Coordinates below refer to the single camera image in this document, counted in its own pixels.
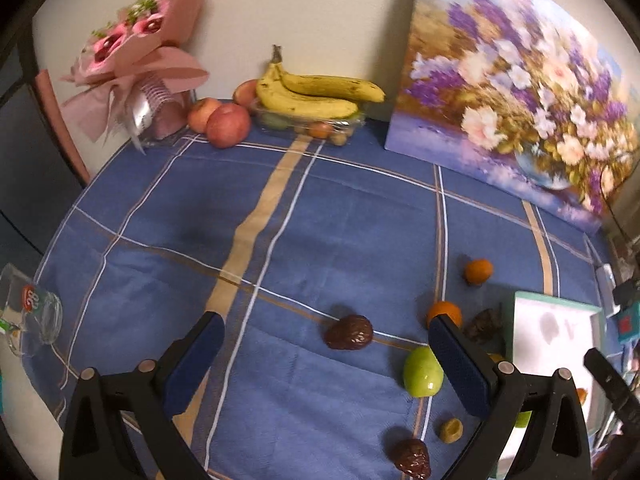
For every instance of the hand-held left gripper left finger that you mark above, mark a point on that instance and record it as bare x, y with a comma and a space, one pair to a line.
192, 365

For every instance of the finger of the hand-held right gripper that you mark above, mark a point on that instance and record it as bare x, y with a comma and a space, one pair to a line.
612, 380

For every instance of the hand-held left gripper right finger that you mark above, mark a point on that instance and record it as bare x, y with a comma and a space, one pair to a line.
457, 365

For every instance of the small yellowish fruit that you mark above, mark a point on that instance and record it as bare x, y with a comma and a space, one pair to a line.
450, 430

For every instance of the white tray with teal rim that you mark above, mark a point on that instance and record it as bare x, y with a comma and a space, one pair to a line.
550, 330

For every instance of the large dark red date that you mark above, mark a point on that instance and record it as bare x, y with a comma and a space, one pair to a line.
349, 332

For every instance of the small orange with stem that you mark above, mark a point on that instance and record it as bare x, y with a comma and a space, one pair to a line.
581, 396

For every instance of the dark shrivelled dried fruit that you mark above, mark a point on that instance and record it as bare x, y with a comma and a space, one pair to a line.
484, 325

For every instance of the teal toy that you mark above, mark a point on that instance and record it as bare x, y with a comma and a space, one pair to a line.
627, 322

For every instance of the small green fruit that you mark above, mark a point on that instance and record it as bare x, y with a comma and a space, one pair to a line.
522, 418

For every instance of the black charger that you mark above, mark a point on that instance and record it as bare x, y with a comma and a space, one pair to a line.
625, 292

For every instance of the white power strip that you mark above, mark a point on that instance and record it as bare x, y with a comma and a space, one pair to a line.
606, 285

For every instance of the clear glass cup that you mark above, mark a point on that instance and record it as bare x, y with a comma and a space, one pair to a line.
30, 305

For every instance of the blue checked tablecloth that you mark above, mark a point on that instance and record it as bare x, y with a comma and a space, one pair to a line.
325, 220

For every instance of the large red apple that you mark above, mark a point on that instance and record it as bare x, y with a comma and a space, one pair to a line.
228, 125

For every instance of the clear glass vase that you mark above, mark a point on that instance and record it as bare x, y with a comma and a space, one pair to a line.
167, 120

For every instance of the clear plastic fruit container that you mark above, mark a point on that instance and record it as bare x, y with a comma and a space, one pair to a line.
320, 129

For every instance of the bunch of yellow bananas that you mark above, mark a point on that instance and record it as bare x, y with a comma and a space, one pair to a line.
300, 105

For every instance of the flower painting canvas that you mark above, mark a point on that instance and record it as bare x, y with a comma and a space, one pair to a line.
500, 85

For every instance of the spotted yellow banana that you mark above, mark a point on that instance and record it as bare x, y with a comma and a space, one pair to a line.
330, 87

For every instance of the pink paper flower bouquet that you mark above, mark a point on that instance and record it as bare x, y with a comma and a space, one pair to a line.
130, 45

